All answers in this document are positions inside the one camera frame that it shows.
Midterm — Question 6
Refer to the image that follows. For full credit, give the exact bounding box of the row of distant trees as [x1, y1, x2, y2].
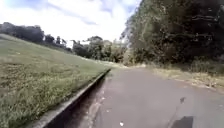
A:
[0, 21, 129, 64]

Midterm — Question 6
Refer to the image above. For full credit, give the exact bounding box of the grey asphalt path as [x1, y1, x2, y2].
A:
[65, 66, 224, 128]

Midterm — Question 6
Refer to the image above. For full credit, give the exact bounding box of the concrete kerb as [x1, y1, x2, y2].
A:
[31, 68, 112, 128]

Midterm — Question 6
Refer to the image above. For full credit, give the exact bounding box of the wood of tall trees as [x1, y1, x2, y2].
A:
[120, 0, 224, 67]

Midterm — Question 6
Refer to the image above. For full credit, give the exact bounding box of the grass slope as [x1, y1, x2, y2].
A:
[0, 33, 116, 128]

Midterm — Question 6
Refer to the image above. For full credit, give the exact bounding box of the dry grass verge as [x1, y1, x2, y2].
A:
[131, 59, 224, 91]

